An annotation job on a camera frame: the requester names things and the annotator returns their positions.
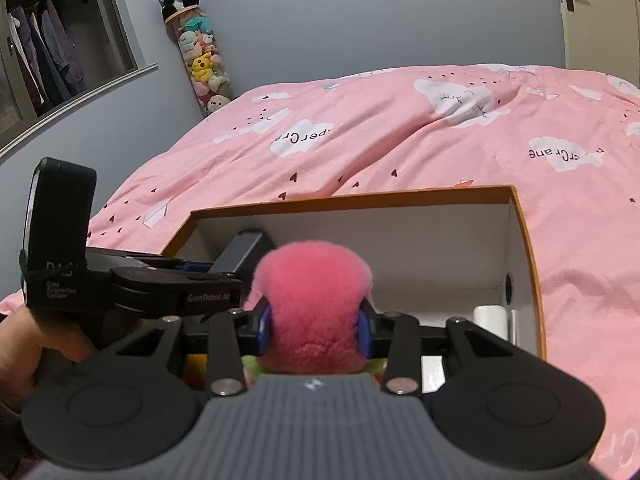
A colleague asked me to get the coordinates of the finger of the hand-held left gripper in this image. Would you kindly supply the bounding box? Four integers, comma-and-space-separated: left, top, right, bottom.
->
86, 246, 215, 275

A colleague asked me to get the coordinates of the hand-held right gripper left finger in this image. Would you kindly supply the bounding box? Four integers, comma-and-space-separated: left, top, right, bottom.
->
114, 305, 273, 397

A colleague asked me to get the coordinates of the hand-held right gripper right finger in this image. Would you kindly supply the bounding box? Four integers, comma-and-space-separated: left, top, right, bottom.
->
356, 305, 521, 396

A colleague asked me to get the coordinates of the pink fluffy plush toy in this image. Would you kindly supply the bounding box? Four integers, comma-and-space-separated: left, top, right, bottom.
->
242, 241, 386, 376

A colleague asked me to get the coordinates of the dark grey case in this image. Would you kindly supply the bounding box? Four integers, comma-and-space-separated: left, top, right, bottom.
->
207, 229, 277, 277

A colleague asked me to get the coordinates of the orange cardboard box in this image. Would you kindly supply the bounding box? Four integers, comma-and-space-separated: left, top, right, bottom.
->
162, 185, 545, 396

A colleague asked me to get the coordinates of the small white container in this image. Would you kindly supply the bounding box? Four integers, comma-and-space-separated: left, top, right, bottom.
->
472, 305, 507, 337

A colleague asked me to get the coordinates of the person's left hand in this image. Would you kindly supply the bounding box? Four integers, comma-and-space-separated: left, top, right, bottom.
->
0, 305, 98, 411

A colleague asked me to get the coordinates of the wardrobe with hanging clothes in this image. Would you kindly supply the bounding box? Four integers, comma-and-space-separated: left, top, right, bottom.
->
0, 0, 140, 123

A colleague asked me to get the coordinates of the clear tube of plush toys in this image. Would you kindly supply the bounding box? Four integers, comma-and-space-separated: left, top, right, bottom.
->
165, 7, 236, 117

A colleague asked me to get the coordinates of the pink printed blanket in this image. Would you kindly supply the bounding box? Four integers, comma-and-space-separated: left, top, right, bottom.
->
0, 62, 640, 480

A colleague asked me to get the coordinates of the cream door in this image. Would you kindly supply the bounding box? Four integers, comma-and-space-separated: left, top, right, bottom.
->
551, 0, 640, 72

